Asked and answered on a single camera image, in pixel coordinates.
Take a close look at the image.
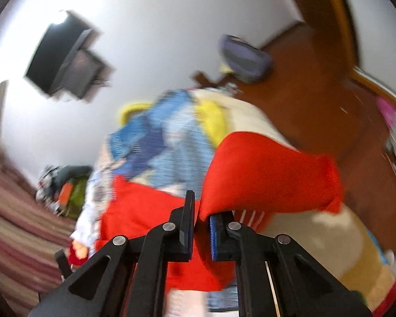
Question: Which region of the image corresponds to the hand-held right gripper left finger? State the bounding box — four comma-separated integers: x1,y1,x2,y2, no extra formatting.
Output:
28,190,196,317

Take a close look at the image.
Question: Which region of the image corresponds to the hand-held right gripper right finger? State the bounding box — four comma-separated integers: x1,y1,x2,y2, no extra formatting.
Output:
209,211,373,317

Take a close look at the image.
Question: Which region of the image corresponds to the red garment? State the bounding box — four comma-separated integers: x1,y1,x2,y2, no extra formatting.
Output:
68,131,345,293

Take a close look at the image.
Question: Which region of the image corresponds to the pile of green orange clothes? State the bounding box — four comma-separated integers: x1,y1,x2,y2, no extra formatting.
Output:
53,166,93,219

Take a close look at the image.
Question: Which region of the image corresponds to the blue patterned bedspread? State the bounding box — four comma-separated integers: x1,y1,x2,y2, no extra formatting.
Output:
71,89,228,248

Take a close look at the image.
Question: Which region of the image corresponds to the cream cartoon blanket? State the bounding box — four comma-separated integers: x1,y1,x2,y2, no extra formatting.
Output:
191,87,396,317

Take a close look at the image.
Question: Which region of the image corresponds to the yellow pillow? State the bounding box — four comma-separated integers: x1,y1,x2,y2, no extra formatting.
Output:
118,103,152,123

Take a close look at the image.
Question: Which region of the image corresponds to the white patterned cloth bundle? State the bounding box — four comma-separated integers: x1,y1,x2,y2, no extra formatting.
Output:
36,164,60,207

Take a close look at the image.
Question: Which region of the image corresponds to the dark wooden chair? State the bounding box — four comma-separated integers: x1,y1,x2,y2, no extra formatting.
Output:
193,70,242,94

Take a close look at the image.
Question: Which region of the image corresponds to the striped maroon rug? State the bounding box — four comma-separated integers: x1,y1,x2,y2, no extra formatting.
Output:
0,132,76,317

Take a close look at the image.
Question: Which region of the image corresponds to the brown wooden wardrobe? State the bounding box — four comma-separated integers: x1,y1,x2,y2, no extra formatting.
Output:
238,0,396,212

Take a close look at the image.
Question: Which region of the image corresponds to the pink cloth item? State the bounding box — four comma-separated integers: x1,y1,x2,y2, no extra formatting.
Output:
375,97,396,130

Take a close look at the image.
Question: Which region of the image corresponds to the black wall television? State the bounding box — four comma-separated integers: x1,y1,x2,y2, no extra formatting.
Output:
25,10,114,101

